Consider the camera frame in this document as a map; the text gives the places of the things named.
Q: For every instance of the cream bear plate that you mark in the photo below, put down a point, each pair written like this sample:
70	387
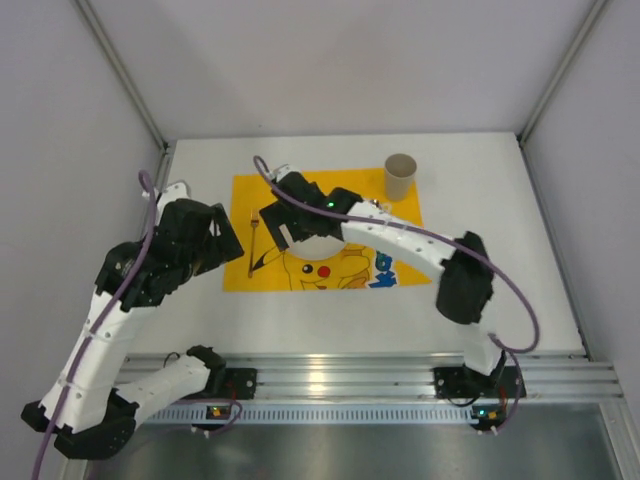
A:
316	248

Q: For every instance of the slotted cable duct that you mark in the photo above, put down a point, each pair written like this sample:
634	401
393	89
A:
218	414

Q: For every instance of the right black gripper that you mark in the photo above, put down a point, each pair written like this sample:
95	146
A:
279	223

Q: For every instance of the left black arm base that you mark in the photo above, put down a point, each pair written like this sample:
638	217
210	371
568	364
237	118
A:
231	383

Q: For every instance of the right aluminium frame post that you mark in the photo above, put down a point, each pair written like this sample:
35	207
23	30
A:
578	41

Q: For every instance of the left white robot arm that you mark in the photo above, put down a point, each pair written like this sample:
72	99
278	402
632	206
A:
85	415

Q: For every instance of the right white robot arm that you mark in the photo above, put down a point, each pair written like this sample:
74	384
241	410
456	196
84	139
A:
459	267

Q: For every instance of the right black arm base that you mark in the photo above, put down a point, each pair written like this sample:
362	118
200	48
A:
460	382

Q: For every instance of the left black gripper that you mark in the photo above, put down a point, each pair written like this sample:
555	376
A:
223	235

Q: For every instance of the left aluminium frame post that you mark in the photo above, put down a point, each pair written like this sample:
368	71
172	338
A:
98	31

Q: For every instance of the beige cup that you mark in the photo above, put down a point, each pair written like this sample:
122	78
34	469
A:
399	172

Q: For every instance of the aluminium frame post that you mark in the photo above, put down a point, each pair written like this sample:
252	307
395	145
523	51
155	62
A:
98	31
578	41

